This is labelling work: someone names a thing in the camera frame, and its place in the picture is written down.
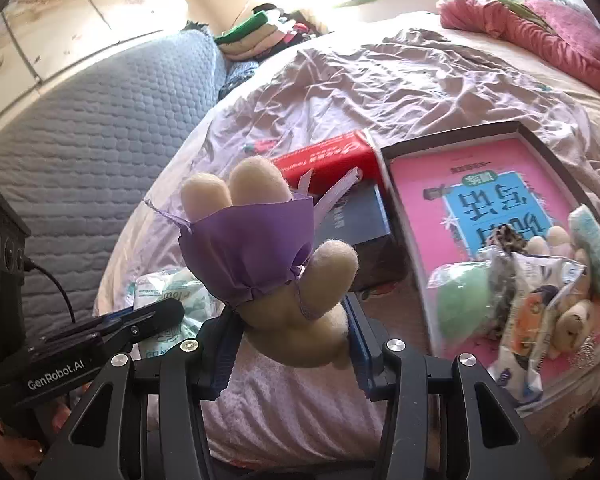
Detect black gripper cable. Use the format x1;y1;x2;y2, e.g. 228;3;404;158
24;257;77;323

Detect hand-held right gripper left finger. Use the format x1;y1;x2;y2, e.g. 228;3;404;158
42;305;241;480

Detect small printed plastic packet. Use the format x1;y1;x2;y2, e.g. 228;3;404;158
490;252;588;406

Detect painted wardrobe doors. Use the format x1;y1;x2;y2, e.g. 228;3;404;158
0;0;188;146

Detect white green tissue packet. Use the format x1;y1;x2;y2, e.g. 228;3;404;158
132;267;216;361

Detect dark blue knit cloth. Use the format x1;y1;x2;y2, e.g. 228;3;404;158
219;60;261;101

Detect dark blue box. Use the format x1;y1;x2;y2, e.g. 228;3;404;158
312;182;408;293

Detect red tissue box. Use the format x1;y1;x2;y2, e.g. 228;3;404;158
270;129;381;196

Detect beige plush rabbit purple cloth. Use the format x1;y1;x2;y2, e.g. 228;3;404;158
144;156;361;371

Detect stack of folded clothes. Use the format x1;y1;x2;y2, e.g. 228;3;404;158
214;10;301;61

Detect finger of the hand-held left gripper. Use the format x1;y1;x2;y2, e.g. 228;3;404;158
40;309;148;346
30;299;186;361

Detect black box tray pink bottom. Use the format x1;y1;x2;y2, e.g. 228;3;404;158
380;122;600;416

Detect grey quilted headboard cover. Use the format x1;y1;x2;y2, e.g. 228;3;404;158
0;27;228;321

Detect lilac fleece cloth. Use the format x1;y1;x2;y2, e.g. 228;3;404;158
200;345;396;466

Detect lilac bed sheet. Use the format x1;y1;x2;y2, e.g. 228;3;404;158
92;10;600;321

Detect pile of mixed clothes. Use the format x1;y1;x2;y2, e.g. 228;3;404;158
280;7;331;43

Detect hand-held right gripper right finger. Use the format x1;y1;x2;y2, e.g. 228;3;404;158
342;292;556;480

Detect person's left hand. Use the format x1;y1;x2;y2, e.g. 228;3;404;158
0;400;73;468

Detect leopard print scrunchie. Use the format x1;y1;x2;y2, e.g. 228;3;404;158
482;224;528;341

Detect beige plush rabbit pink hat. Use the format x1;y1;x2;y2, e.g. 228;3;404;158
527;226;600;368

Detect pink quilt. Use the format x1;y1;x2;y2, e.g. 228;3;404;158
437;0;600;106

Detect green fluffy puff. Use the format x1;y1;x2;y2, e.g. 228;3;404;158
427;260;493;343

